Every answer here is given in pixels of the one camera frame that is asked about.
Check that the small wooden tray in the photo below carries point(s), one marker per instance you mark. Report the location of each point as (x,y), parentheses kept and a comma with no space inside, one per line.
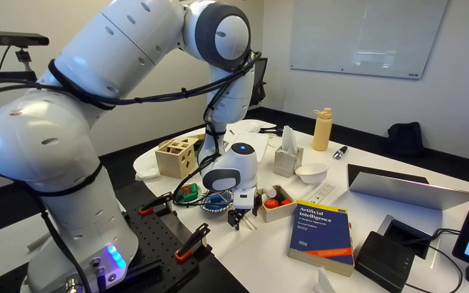
(277,212)

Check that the black orange clamp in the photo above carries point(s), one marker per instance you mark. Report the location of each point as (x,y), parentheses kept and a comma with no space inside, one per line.
(191,243)
(157,202)

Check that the blue white patterned bowl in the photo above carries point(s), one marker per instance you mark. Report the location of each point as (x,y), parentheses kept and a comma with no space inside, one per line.
(217,205)

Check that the black glasses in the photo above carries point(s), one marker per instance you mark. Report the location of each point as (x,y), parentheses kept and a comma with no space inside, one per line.
(271,130)

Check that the white power strip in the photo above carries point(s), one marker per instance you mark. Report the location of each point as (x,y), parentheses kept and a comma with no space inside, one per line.
(321,193)

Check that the black marker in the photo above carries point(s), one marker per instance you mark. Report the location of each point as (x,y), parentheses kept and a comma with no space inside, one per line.
(340,152)

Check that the camera on mount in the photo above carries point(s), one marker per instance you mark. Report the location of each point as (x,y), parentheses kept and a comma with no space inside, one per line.
(14,39)

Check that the yellow water bottle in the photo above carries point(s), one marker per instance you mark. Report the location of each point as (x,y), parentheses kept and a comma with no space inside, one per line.
(322,132)

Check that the whiteboard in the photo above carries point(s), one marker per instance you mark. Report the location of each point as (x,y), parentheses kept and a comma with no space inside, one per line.
(364,36)

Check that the wooden chopstick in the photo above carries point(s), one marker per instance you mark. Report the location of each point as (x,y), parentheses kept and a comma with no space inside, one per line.
(249,224)
(252,222)

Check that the wooden shape sorter box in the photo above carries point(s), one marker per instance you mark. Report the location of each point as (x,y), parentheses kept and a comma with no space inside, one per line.
(173,158)

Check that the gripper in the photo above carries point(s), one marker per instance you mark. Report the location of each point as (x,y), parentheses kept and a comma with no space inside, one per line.
(236,215)

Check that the tissue box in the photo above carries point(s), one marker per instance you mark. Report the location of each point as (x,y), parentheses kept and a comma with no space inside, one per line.
(287,160)

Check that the silver laptop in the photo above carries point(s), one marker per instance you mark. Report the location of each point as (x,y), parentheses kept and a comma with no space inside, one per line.
(405,191)

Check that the red toy ball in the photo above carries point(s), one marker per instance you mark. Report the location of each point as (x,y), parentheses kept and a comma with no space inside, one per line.
(271,203)

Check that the green toy block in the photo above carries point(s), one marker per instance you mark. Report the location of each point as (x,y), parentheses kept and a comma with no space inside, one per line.
(189,193)

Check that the black backpack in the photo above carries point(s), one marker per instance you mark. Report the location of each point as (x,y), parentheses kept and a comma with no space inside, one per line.
(405,140)

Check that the white toy cylinder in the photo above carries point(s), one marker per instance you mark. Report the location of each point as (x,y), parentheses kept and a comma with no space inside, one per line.
(270,191)

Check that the blue book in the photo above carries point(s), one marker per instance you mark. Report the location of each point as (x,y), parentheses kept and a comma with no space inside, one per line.
(322,238)

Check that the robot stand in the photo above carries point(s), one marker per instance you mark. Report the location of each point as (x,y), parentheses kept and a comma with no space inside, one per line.
(165,244)

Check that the black office chair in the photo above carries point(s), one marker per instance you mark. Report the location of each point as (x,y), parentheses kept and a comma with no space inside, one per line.
(260,81)

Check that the red toy block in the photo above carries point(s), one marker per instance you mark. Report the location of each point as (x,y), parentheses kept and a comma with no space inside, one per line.
(286,202)

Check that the black box device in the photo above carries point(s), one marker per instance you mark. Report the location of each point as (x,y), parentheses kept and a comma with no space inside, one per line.
(383,260)

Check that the white crumpled tissue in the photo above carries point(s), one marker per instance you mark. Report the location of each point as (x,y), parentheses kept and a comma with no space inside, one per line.
(147,174)

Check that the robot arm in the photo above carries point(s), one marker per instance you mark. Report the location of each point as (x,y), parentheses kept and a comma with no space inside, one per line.
(96,53)

